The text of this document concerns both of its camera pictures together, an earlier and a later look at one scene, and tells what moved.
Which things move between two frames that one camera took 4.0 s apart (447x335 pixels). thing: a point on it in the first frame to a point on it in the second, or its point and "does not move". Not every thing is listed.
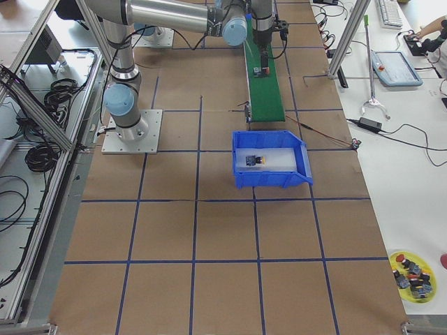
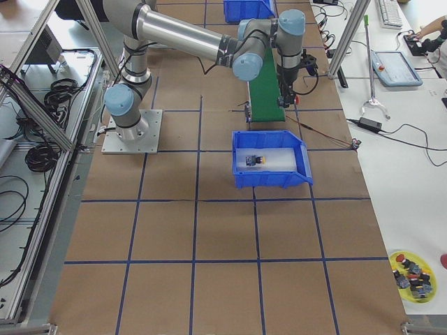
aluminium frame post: (349, 38) does not move
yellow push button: (252, 160) does not move
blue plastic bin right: (247, 139) does not move
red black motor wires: (354, 144) does not move
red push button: (265, 72) to (297, 100)
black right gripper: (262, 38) to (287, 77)
